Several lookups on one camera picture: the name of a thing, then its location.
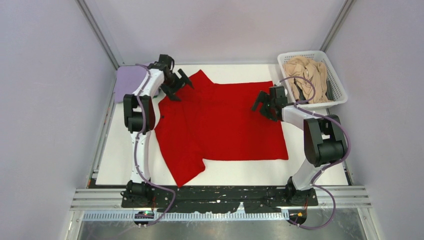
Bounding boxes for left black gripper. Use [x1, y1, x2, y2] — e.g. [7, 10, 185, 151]
[161, 70, 193, 102]

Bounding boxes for red t shirt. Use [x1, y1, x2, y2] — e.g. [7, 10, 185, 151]
[154, 71, 289, 187]

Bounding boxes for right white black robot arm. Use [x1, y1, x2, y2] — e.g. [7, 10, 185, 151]
[251, 86, 348, 205]

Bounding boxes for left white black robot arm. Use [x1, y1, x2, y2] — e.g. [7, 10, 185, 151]
[122, 54, 193, 207]

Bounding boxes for dark garment in basket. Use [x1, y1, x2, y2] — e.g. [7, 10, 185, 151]
[297, 88, 307, 101]

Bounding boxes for folded purple t shirt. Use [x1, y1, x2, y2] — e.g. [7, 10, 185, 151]
[113, 65, 147, 104]

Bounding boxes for beige crumpled t shirt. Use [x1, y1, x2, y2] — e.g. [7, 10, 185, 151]
[282, 55, 332, 104]

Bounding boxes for white plastic basket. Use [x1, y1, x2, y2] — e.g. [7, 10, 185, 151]
[277, 50, 348, 109]

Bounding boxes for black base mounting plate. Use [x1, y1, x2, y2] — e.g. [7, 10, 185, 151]
[120, 183, 318, 214]

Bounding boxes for aluminium frame rail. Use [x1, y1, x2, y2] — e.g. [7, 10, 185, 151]
[70, 186, 372, 222]

